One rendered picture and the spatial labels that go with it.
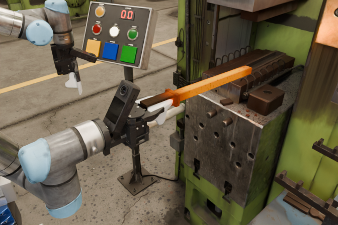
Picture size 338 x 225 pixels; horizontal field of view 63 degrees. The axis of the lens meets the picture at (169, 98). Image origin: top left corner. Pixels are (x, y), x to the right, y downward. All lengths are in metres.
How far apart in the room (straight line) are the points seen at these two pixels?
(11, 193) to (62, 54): 0.52
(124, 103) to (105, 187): 1.46
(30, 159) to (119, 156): 1.69
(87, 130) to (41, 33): 0.43
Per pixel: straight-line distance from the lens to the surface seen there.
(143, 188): 1.97
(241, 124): 1.07
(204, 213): 1.67
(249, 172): 1.17
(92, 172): 2.14
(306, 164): 1.27
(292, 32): 1.47
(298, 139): 1.23
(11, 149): 0.67
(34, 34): 0.92
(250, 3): 0.99
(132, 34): 1.32
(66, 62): 1.14
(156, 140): 2.33
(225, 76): 0.86
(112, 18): 1.39
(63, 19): 1.08
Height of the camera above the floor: 1.50
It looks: 31 degrees down
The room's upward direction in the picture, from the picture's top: straight up
